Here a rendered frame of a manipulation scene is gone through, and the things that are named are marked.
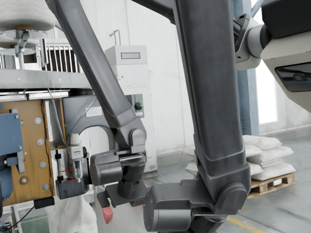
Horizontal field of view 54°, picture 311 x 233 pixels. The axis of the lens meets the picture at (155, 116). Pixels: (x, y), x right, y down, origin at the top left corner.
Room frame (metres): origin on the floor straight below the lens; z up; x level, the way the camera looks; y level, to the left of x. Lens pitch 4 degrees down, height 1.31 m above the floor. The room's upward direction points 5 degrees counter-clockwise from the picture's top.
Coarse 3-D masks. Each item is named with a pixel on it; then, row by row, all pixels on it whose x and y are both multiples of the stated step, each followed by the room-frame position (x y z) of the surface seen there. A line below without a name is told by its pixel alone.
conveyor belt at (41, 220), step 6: (36, 216) 2.56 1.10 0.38; (42, 216) 2.55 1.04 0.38; (24, 222) 2.45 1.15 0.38; (30, 222) 2.44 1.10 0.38; (36, 222) 2.43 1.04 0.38; (42, 222) 2.41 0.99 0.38; (24, 228) 2.32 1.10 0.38; (30, 228) 2.31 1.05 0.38; (36, 228) 2.30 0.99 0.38; (42, 228) 2.29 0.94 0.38; (48, 228) 2.28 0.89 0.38
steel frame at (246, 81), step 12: (240, 0) 6.52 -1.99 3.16; (240, 12) 6.54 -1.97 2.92; (252, 12) 6.68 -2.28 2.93; (240, 72) 6.64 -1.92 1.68; (252, 72) 6.39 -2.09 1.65; (240, 84) 6.66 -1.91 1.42; (252, 84) 6.38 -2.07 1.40; (240, 96) 6.67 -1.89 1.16; (252, 96) 6.37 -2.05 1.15; (240, 108) 6.65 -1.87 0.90; (252, 108) 6.36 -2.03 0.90; (240, 120) 6.64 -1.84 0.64; (252, 120) 6.35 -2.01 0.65; (252, 132) 6.33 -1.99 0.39
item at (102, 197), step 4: (100, 192) 0.76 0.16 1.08; (104, 192) 0.76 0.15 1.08; (100, 196) 0.75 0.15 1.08; (104, 196) 0.75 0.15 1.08; (108, 196) 0.75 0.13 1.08; (100, 200) 0.74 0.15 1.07; (104, 200) 0.74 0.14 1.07; (100, 204) 0.73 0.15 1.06; (104, 204) 0.73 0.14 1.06; (108, 204) 0.73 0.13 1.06; (104, 208) 0.72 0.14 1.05; (108, 208) 0.73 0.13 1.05; (104, 212) 0.71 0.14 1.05; (108, 212) 0.72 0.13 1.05; (112, 212) 0.72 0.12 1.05; (104, 216) 0.77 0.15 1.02; (108, 216) 0.72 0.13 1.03; (108, 220) 0.75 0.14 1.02
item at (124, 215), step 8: (96, 192) 0.95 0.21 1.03; (96, 200) 0.96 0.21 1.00; (96, 208) 0.97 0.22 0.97; (112, 208) 0.90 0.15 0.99; (120, 208) 0.87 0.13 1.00; (128, 208) 0.84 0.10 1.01; (136, 208) 0.81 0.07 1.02; (96, 216) 0.98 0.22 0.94; (112, 216) 0.74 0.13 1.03; (120, 216) 0.87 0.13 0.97; (128, 216) 0.85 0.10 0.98; (136, 216) 0.81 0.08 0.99; (104, 224) 0.83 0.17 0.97; (112, 224) 0.74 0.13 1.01; (120, 224) 0.71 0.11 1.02; (128, 224) 0.69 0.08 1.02; (136, 224) 0.82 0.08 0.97; (104, 232) 0.88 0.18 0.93; (112, 232) 0.75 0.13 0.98; (120, 232) 0.71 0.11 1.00; (128, 232) 0.69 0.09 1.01; (136, 232) 0.67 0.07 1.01; (144, 232) 0.65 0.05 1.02; (152, 232) 0.64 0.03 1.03
